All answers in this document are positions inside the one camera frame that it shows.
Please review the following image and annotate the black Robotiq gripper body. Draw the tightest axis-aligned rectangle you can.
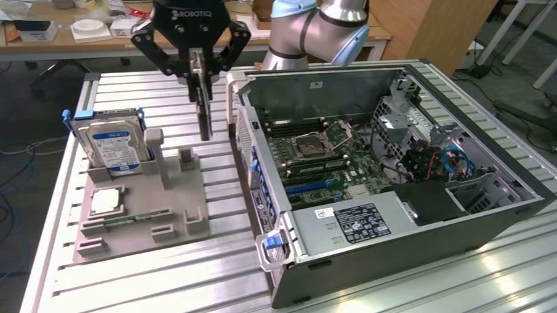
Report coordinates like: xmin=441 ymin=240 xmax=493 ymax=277
xmin=151 ymin=0 xmax=231 ymax=61

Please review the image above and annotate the GPU card with metal bracket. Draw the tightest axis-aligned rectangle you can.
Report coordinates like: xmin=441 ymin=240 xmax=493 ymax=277
xmin=186 ymin=47 xmax=215 ymax=142

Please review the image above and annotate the black RAM slot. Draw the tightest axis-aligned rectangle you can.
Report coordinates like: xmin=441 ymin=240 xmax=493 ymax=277
xmin=266 ymin=124 xmax=327 ymax=134
xmin=263 ymin=121 xmax=326 ymax=131
xmin=263 ymin=117 xmax=326 ymax=128
xmin=267 ymin=127 xmax=328 ymax=138

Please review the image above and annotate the blue expansion slot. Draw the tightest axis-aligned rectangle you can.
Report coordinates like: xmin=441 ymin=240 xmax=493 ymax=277
xmin=284 ymin=181 xmax=334 ymax=195

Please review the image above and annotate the white paper stack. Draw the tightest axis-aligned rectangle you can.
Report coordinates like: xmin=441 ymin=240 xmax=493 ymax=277
xmin=248 ymin=14 xmax=271 ymax=40

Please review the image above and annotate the small white labelled box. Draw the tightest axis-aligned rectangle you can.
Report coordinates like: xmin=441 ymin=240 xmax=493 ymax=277
xmin=108 ymin=18 xmax=143 ymax=38

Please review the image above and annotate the brown cardboard box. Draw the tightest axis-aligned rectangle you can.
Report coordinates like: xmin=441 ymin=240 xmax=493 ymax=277
xmin=251 ymin=0 xmax=274 ymax=23

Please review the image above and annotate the wooden desk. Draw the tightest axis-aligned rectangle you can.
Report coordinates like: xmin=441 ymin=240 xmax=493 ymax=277
xmin=0 ymin=0 xmax=393 ymax=71

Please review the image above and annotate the white box with black lid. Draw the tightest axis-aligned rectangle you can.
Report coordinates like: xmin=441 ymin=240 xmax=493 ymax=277
xmin=12 ymin=20 xmax=60 ymax=42

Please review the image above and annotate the hard disk in blue carrier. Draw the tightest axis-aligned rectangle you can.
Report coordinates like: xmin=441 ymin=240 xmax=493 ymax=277
xmin=61 ymin=105 xmax=147 ymax=179

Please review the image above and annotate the CPU socket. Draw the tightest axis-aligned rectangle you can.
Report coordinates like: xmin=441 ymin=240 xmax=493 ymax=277
xmin=291 ymin=132 xmax=334 ymax=160

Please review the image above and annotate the metal socket cover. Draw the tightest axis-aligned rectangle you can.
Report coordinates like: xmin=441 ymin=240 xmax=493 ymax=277
xmin=320 ymin=119 xmax=355 ymax=147

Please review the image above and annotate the black RAM stick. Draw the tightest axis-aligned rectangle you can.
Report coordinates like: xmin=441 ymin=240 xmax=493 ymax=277
xmin=283 ymin=162 xmax=350 ymax=179

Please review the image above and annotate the grey parts rack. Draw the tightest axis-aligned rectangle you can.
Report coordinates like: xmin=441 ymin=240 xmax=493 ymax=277
xmin=73 ymin=128 xmax=212 ymax=263

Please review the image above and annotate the green motherboard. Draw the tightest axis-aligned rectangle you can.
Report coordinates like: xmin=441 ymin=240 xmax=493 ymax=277
xmin=260 ymin=117 xmax=393 ymax=209

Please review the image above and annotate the silver metal disk bay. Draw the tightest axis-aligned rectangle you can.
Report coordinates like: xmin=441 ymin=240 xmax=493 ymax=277
xmin=371 ymin=78 xmax=435 ymax=164

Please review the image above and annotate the silver CPU chip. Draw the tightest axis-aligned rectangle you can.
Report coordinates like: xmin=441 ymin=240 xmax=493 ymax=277
xmin=89 ymin=188 xmax=125 ymax=216

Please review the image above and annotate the wooden cabinet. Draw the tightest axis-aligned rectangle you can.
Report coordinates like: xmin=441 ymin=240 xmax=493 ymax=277
xmin=369 ymin=0 xmax=499 ymax=71

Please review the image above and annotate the green RAM stick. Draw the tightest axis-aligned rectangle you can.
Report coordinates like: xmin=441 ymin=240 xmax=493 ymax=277
xmin=104 ymin=210 xmax=168 ymax=228

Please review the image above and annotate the black floor box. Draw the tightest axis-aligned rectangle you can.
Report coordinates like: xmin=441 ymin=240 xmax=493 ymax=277
xmin=451 ymin=63 xmax=493 ymax=79

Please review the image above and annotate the grey power supply unit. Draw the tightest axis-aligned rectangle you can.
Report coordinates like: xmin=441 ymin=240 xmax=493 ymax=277
xmin=290 ymin=190 xmax=418 ymax=257

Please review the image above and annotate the open black PC case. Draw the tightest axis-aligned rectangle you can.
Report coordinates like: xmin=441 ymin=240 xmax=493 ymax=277
xmin=226 ymin=58 xmax=557 ymax=310

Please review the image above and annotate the white table frame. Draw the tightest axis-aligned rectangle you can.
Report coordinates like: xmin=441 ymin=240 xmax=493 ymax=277
xmin=475 ymin=0 xmax=557 ymax=89

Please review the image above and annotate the blue wire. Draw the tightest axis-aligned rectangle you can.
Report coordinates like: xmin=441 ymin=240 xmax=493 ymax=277
xmin=438 ymin=146 xmax=475 ymax=180

